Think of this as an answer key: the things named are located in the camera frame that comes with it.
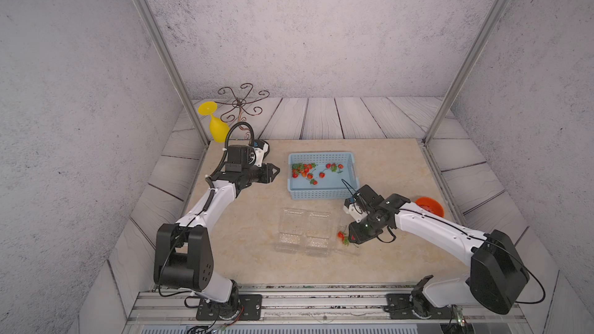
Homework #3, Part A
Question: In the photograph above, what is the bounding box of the light blue plastic basket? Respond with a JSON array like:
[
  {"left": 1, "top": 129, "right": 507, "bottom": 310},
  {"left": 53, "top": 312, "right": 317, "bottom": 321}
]
[{"left": 288, "top": 152, "right": 360, "bottom": 200}]

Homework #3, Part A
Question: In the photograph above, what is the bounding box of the red strawberry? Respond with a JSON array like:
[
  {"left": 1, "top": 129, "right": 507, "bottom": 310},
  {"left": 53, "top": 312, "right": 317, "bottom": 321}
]
[{"left": 337, "top": 231, "right": 350, "bottom": 246}]

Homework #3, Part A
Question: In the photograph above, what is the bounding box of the clear clamshell container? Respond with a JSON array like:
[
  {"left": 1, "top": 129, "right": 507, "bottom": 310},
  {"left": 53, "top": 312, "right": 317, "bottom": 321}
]
[
  {"left": 275, "top": 208, "right": 308, "bottom": 255},
  {"left": 304, "top": 211, "right": 332, "bottom": 257},
  {"left": 334, "top": 224, "right": 360, "bottom": 256}
]

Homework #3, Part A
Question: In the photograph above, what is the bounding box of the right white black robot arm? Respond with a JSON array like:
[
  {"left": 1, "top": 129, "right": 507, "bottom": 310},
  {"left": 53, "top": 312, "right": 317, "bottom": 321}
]
[{"left": 343, "top": 188, "right": 530, "bottom": 319}]

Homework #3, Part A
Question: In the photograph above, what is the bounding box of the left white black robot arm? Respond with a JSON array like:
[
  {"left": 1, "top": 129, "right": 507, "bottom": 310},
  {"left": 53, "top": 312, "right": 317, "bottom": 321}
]
[{"left": 153, "top": 139, "right": 280, "bottom": 306}]

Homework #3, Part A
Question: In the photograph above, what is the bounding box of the strawberry cluster left basket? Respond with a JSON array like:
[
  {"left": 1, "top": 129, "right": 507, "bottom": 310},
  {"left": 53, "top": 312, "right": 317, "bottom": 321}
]
[{"left": 291, "top": 162, "right": 318, "bottom": 186}]

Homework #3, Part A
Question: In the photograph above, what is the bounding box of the strawberry cluster basket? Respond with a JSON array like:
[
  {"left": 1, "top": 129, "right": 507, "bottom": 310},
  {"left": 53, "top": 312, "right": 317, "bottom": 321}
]
[
  {"left": 291, "top": 162, "right": 318, "bottom": 186},
  {"left": 319, "top": 163, "right": 344, "bottom": 179}
]

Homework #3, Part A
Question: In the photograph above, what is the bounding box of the orange plastic bowl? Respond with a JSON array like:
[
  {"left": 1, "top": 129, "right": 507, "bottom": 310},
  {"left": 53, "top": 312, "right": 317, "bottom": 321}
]
[{"left": 415, "top": 196, "right": 445, "bottom": 217}]

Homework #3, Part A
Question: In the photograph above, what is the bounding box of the yellow plastic wine glass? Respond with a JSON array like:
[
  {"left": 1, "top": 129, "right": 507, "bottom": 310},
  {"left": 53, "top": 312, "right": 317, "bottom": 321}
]
[{"left": 198, "top": 101, "right": 230, "bottom": 143}]

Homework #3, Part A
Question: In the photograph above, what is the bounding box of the strawberry cluster right basket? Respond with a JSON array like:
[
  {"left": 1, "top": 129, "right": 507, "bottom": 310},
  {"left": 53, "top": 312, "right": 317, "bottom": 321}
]
[{"left": 319, "top": 163, "right": 344, "bottom": 179}]

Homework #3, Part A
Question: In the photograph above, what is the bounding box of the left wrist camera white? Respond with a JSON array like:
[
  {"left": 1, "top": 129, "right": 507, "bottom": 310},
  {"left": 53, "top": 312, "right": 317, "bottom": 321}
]
[{"left": 252, "top": 139, "right": 270, "bottom": 167}]

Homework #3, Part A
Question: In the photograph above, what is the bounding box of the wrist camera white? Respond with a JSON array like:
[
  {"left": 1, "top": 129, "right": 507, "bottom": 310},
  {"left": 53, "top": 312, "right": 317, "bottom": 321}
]
[
  {"left": 343, "top": 197, "right": 368, "bottom": 224},
  {"left": 252, "top": 139, "right": 270, "bottom": 167}
]

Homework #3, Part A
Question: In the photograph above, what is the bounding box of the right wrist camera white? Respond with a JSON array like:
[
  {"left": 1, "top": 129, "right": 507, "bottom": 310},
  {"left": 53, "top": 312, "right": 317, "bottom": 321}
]
[{"left": 343, "top": 197, "right": 368, "bottom": 224}]

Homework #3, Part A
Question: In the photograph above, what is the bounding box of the bronze wire glass rack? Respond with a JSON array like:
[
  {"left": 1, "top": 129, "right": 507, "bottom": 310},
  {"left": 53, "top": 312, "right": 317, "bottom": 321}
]
[{"left": 213, "top": 83, "right": 270, "bottom": 142}]

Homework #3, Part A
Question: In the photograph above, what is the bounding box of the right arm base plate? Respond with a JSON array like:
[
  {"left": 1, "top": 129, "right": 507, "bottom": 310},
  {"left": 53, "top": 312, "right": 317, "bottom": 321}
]
[{"left": 383, "top": 293, "right": 453, "bottom": 320}]

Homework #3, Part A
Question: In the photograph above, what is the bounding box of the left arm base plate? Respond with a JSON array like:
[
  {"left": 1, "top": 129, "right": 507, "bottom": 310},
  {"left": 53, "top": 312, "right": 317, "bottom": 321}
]
[{"left": 196, "top": 294, "right": 263, "bottom": 321}]

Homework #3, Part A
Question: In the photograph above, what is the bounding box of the aluminium mounting rail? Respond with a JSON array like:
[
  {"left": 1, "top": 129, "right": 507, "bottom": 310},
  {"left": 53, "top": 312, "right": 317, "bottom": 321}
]
[{"left": 123, "top": 285, "right": 532, "bottom": 333}]

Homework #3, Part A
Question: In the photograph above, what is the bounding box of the left aluminium frame post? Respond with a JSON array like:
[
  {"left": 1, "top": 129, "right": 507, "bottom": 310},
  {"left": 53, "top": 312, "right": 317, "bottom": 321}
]
[{"left": 132, "top": 0, "right": 210, "bottom": 146}]

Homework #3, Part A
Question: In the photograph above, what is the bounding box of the aluminium frame post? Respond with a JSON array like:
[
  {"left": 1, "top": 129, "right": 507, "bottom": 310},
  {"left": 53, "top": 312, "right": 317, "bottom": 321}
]
[
  {"left": 422, "top": 0, "right": 510, "bottom": 147},
  {"left": 132, "top": 0, "right": 210, "bottom": 146}
]

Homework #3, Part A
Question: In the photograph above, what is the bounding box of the right aluminium frame post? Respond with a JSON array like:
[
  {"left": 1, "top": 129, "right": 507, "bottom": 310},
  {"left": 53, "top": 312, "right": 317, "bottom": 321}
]
[{"left": 422, "top": 0, "right": 510, "bottom": 147}]

